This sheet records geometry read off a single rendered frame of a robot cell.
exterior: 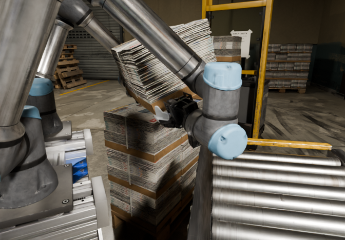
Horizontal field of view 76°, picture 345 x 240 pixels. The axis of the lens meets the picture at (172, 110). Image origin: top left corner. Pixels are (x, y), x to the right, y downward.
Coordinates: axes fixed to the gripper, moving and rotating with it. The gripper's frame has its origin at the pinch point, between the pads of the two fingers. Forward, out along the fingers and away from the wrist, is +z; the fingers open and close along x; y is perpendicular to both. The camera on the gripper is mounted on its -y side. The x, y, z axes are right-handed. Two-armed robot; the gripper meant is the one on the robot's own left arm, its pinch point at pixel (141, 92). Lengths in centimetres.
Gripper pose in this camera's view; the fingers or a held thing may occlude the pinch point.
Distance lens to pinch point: 108.7
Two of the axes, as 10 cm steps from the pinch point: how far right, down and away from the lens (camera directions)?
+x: 8.5, -4.5, 2.7
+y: -3.2, -8.6, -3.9
